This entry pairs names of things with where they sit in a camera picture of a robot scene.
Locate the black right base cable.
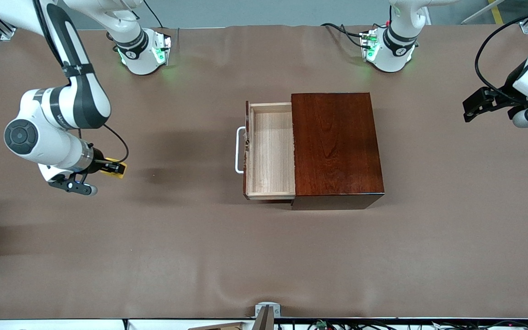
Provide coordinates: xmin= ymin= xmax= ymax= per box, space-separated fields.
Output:
xmin=143 ymin=0 xmax=165 ymax=29

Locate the brown table mat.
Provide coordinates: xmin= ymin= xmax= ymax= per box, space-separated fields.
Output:
xmin=0 ymin=24 xmax=528 ymax=320

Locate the white drawer handle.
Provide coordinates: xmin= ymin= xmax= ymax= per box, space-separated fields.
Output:
xmin=235 ymin=126 xmax=247 ymax=175

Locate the grey mount post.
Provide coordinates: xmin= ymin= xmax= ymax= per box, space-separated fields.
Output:
xmin=253 ymin=306 xmax=275 ymax=330

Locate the yellow cube block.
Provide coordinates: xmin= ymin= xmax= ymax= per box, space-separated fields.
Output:
xmin=100 ymin=158 xmax=127 ymax=178

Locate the black left base cable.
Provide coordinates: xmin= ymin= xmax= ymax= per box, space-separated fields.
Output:
xmin=321 ymin=22 xmax=370 ymax=50

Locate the dark brown wooden cabinet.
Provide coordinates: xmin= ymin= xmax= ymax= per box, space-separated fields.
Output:
xmin=290 ymin=92 xmax=385 ymax=210

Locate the light wooden plank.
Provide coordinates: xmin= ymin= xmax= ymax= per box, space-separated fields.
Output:
xmin=188 ymin=322 xmax=246 ymax=330

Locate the black base cable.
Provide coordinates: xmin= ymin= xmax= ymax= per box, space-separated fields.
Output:
xmin=143 ymin=0 xmax=165 ymax=29
xmin=321 ymin=22 xmax=370 ymax=50

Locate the wooden drawer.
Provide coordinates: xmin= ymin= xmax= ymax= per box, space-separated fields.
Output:
xmin=243 ymin=101 xmax=297 ymax=201

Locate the grey metal table clamp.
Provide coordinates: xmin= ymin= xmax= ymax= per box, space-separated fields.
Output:
xmin=255 ymin=302 xmax=281 ymax=318

